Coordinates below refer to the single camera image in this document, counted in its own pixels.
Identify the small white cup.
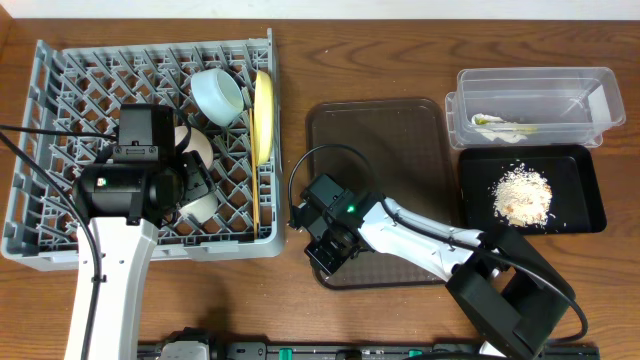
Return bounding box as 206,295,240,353
179,192,218,224

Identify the pink white bowl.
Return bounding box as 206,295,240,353
174,125,214,171

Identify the light blue bowl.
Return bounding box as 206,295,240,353
191,68,244,127

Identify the yellow round plate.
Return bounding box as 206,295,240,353
253,71,275,166

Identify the dark brown serving tray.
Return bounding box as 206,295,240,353
304,97,460,291

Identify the green snack wrapper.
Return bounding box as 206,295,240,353
471,113,538,135

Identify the white tissue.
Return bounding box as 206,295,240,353
476,124,528,144

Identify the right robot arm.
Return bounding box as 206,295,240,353
290,189,579,359

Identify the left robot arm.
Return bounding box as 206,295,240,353
65,151,213,359

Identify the grey plastic dishwasher rack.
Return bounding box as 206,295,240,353
1,35,285,271

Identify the food scraps pile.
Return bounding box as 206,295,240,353
490,163,553,228

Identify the black rectangular tray bin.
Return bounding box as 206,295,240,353
458,145,607,235

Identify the clear plastic bin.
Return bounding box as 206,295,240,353
445,67,626,150

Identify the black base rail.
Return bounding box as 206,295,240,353
137,327,601,360

